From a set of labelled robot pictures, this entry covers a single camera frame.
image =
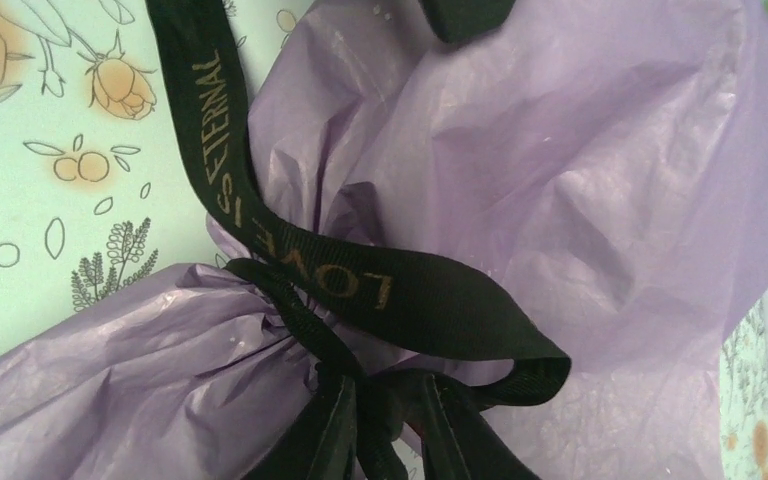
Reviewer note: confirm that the purple flower bouquet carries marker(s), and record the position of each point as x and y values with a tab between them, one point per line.
376	239

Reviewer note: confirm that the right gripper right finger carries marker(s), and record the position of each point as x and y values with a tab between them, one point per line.
457	442

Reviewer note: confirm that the floral patterned table mat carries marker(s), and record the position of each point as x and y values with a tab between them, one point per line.
604	161

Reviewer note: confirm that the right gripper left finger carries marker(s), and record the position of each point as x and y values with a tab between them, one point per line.
320	444

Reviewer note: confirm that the black gold-lettered ribbon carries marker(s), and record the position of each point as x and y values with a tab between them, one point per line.
421	302

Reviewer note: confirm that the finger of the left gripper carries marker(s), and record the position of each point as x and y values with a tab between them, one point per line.
458	21

